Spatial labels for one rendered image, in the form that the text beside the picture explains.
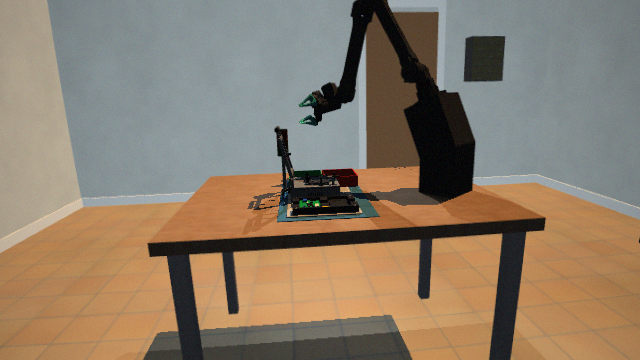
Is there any red open box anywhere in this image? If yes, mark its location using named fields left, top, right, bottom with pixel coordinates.
left=322, top=168, right=358, bottom=187

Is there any green bin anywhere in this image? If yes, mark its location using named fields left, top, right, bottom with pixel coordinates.
left=289, top=170, right=322, bottom=187

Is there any green circuit board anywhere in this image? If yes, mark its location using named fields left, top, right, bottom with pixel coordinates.
left=299, top=198, right=321, bottom=207

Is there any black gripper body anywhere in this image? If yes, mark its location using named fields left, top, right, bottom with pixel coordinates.
left=311, top=94, right=332, bottom=125

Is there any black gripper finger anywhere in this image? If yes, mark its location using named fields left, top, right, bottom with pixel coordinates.
left=299, top=115, right=317, bottom=126
left=299, top=94, right=317, bottom=107

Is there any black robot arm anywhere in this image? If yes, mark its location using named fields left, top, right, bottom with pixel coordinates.
left=312, top=0, right=447, bottom=111

